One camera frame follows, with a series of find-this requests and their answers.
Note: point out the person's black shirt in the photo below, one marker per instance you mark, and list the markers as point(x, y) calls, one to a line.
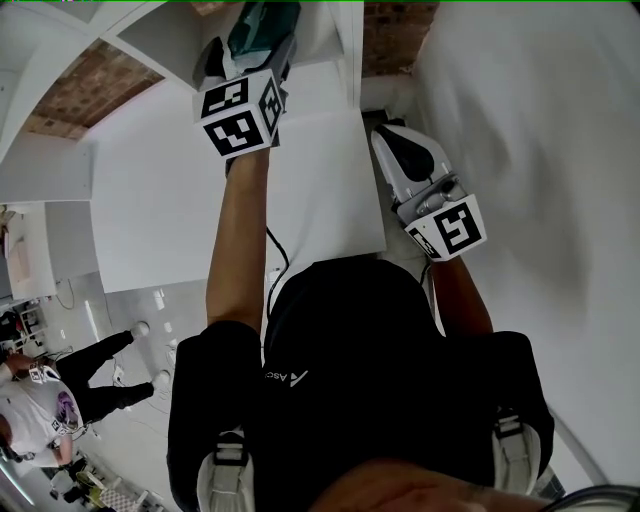
point(375, 375)

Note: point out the cluttered work table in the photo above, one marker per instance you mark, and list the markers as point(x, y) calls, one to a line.
point(95, 485)

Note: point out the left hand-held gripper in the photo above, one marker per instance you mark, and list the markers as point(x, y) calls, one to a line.
point(235, 120)

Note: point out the person's left forearm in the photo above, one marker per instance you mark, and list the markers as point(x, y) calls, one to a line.
point(240, 240)

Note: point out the person's shoe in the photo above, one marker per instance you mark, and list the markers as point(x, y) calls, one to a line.
point(225, 485)
point(517, 455)

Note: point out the person's head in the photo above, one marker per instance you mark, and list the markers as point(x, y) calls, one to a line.
point(400, 490)

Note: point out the white side cabinet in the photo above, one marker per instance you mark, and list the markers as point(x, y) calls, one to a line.
point(45, 170)

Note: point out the person's left shoe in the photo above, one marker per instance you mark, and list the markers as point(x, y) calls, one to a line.
point(225, 485)

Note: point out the person's right forearm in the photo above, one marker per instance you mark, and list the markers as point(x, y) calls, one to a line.
point(460, 300)

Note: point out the person's right shoe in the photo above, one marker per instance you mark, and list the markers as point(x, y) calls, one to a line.
point(517, 455)

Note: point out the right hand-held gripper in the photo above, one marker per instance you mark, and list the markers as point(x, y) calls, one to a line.
point(450, 225)

